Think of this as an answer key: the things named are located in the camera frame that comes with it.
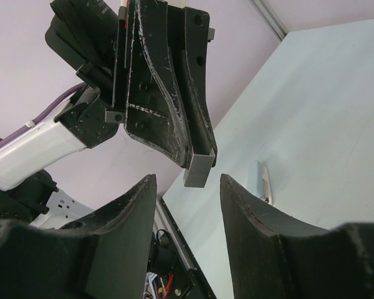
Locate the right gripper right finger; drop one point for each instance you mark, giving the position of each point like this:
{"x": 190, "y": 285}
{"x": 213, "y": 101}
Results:
{"x": 273, "y": 255}

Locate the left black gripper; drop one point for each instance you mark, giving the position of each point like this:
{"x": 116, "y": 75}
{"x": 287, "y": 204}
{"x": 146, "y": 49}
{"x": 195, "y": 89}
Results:
{"x": 124, "y": 61}

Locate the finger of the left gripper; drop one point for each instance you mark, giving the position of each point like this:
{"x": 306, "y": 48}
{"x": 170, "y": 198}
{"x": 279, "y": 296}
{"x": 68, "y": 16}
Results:
{"x": 192, "y": 62}

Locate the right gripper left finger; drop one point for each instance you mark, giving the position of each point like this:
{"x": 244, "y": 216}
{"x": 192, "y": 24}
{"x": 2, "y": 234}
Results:
{"x": 101, "y": 255}

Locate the light blue stapler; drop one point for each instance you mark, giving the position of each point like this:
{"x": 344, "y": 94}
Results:
{"x": 258, "y": 182}

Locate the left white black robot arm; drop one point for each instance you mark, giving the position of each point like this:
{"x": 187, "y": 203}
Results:
{"x": 27, "y": 191}

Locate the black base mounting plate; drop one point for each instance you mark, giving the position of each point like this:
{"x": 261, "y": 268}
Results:
{"x": 172, "y": 270}

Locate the left aluminium corner post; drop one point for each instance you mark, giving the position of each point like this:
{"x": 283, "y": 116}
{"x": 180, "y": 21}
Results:
{"x": 271, "y": 18}

